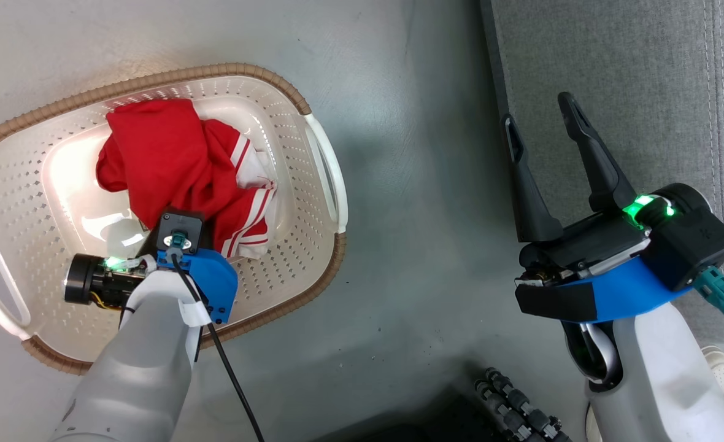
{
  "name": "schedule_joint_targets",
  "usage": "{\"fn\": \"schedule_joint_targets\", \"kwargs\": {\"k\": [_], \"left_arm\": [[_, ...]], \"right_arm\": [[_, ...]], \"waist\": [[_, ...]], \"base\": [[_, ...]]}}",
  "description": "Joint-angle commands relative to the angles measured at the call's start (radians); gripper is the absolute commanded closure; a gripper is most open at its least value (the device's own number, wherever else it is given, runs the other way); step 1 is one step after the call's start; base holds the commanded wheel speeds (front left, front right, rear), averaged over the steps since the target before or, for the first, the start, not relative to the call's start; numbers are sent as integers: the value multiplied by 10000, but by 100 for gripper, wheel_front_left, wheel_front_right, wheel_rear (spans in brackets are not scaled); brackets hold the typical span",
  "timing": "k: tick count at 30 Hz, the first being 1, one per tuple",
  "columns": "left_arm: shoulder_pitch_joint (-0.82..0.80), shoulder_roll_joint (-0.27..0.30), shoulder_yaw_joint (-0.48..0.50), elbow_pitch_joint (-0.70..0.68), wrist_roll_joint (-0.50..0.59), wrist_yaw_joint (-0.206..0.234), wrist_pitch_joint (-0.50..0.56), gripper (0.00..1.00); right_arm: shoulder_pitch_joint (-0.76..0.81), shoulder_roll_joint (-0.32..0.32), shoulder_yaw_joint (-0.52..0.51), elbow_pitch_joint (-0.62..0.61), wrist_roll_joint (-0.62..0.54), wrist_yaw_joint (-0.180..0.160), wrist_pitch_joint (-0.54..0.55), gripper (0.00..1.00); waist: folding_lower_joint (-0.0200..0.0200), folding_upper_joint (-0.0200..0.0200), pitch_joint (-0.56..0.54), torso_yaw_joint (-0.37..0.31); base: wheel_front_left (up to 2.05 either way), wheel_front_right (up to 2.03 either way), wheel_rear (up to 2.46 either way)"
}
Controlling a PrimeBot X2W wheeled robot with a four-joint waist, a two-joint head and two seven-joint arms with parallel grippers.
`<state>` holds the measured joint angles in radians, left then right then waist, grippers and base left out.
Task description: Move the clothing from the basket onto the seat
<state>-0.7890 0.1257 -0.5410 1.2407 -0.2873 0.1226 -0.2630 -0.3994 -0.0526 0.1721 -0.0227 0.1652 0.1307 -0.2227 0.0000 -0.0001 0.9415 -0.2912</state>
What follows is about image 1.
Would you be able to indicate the black ribbed flexible legs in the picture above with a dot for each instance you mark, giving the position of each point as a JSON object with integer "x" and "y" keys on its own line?
{"x": 515, "y": 405}

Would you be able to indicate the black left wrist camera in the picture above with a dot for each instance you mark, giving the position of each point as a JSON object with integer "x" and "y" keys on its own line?
{"x": 181, "y": 221}

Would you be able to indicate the teal left camera plug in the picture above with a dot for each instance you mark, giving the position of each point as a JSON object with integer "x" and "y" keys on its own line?
{"x": 180, "y": 240}

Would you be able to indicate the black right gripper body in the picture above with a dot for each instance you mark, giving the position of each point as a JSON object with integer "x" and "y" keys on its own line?
{"x": 589, "y": 242}

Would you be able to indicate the red garment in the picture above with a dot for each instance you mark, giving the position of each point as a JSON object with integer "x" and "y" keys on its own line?
{"x": 159, "y": 159}

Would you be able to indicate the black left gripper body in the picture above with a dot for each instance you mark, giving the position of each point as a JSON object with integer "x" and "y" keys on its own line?
{"x": 101, "y": 282}

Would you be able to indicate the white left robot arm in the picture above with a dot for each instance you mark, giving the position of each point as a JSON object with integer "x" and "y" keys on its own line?
{"x": 135, "y": 368}

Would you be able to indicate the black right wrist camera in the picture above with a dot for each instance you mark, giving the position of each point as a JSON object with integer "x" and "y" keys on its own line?
{"x": 693, "y": 245}

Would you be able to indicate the white sneaker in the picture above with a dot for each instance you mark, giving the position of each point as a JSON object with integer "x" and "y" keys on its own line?
{"x": 723, "y": 371}

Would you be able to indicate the grey fabric sofa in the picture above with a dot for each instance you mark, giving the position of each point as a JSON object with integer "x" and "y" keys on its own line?
{"x": 632, "y": 61}

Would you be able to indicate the white perforated laundry basket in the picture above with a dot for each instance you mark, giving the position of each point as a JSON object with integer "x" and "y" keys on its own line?
{"x": 43, "y": 184}

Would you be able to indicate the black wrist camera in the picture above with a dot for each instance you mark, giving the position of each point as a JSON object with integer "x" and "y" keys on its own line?
{"x": 181, "y": 221}
{"x": 693, "y": 245}

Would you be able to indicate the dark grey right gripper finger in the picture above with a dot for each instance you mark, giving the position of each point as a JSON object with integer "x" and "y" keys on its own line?
{"x": 601, "y": 172}
{"x": 531, "y": 202}

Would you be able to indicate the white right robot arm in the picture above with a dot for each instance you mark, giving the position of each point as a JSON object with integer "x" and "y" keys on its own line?
{"x": 656, "y": 380}

